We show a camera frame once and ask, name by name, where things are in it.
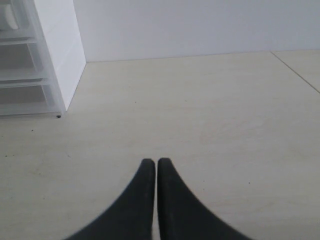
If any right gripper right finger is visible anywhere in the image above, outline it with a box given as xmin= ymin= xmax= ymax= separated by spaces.
xmin=157 ymin=158 xmax=249 ymax=240

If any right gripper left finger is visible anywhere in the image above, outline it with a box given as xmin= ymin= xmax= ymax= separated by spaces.
xmin=68 ymin=158 xmax=155 ymax=240

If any white bottle teal label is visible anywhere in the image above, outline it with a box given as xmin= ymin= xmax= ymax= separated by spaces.
xmin=0 ymin=4 xmax=19 ymax=31

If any bottom wide clear drawer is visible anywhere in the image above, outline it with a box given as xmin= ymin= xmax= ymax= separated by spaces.
xmin=0 ymin=81 xmax=65 ymax=116

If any wide clear drawer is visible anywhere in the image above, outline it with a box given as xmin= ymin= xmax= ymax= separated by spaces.
xmin=0 ymin=43 xmax=48 ymax=86
xmin=0 ymin=81 xmax=65 ymax=116

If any white plastic drawer cabinet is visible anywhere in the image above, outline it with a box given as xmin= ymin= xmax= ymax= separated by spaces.
xmin=0 ymin=0 xmax=87 ymax=116

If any middle wide clear drawer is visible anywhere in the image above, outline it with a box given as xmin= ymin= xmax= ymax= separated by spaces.
xmin=0 ymin=43 xmax=48 ymax=86

